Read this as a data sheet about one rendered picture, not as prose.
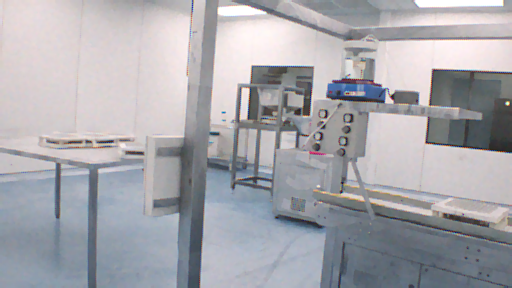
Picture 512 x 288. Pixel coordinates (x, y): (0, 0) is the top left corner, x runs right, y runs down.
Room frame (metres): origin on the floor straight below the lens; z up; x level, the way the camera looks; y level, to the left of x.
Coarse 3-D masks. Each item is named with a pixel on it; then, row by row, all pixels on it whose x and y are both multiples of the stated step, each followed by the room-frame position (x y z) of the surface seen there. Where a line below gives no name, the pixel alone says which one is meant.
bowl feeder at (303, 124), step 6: (294, 120) 4.65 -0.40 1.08; (300, 120) 4.57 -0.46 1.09; (306, 120) 4.54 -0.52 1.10; (300, 126) 4.61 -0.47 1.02; (306, 126) 4.57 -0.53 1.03; (300, 132) 4.68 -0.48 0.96; (306, 132) 4.62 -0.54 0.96; (300, 138) 4.67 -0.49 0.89; (306, 138) 4.63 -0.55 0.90; (300, 144) 4.66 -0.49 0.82; (306, 144) 4.63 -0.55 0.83
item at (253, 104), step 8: (256, 96) 8.09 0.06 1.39; (304, 96) 7.54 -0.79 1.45; (248, 104) 8.17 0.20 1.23; (256, 104) 8.08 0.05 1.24; (304, 104) 7.53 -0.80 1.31; (248, 112) 8.17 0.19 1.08; (256, 112) 8.07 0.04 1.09; (264, 112) 7.97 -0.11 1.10; (272, 112) 7.88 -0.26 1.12; (296, 112) 7.61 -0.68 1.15; (304, 112) 7.53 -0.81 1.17
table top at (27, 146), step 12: (0, 144) 2.77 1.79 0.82; (12, 144) 2.82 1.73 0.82; (24, 144) 2.88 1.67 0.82; (36, 144) 2.93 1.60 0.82; (24, 156) 2.54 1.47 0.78; (36, 156) 2.50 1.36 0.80; (48, 156) 2.46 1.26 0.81; (60, 156) 2.47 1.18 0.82; (72, 156) 2.51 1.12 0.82; (84, 156) 2.55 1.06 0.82; (96, 156) 2.60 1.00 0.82; (108, 156) 2.64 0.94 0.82; (96, 168) 2.33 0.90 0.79
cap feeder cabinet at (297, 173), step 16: (288, 160) 4.47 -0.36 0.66; (304, 160) 4.36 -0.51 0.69; (320, 160) 4.27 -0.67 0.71; (288, 176) 4.45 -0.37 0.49; (304, 176) 4.35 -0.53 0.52; (320, 176) 4.27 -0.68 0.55; (288, 192) 4.44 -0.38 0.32; (304, 192) 4.34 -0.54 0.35; (272, 208) 4.54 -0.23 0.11; (288, 208) 4.43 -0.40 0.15; (304, 208) 4.33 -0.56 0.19
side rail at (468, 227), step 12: (348, 204) 1.73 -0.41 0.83; (360, 204) 1.69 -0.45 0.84; (372, 204) 1.66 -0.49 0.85; (396, 216) 1.59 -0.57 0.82; (408, 216) 1.56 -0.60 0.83; (420, 216) 1.52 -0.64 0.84; (432, 216) 1.50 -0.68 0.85; (456, 228) 1.43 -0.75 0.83; (468, 228) 1.41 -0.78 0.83; (480, 228) 1.38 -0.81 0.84; (492, 228) 1.36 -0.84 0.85; (504, 240) 1.32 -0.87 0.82
